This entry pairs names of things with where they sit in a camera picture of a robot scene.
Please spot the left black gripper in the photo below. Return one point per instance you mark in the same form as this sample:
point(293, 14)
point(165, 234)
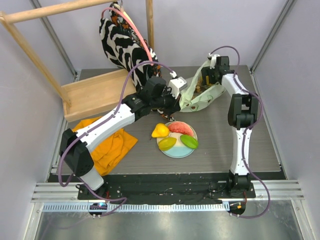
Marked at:
point(174, 107)

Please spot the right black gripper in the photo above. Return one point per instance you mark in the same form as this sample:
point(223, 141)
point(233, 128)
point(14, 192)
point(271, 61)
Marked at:
point(206, 74)

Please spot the green avocado print plastic bag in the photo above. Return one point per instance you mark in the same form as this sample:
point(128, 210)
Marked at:
point(197, 96)

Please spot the yellow fake pear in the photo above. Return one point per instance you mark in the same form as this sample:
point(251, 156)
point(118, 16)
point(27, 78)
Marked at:
point(160, 131)

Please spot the red fake watermelon slice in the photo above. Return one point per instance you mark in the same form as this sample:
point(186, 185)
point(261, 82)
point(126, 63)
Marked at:
point(180, 127)

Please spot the green fake fruit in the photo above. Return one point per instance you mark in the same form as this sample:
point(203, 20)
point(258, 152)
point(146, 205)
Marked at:
point(189, 141)

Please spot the cream and blue ceramic plate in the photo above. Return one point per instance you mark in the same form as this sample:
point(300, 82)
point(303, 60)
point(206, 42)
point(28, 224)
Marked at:
point(179, 150)

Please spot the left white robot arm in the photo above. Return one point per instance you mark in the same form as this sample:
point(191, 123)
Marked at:
point(76, 146)

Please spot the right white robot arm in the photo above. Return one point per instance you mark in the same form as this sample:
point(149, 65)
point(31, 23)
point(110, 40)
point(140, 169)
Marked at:
point(242, 113)

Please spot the zebra print tote bag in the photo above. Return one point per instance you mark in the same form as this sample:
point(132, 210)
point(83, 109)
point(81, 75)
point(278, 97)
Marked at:
point(120, 39)

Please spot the wooden tray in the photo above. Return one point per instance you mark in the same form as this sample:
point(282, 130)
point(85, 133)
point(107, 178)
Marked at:
point(93, 95)

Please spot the orange cloth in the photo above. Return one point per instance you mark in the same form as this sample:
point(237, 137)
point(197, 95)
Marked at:
point(108, 154)

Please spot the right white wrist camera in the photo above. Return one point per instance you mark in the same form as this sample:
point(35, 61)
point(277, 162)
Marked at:
point(213, 60)

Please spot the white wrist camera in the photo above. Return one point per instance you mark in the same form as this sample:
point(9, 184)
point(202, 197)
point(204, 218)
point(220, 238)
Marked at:
point(213, 60)
point(176, 85)

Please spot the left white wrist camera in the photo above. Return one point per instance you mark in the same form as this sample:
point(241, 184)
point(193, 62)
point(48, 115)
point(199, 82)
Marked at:
point(176, 85)

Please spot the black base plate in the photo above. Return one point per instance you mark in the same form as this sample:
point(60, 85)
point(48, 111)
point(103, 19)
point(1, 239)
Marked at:
point(174, 188)

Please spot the white slotted cable duct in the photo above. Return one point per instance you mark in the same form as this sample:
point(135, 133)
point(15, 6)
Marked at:
point(96, 207)

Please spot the wooden rack frame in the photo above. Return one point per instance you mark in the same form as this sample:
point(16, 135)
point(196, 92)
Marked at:
point(8, 21)

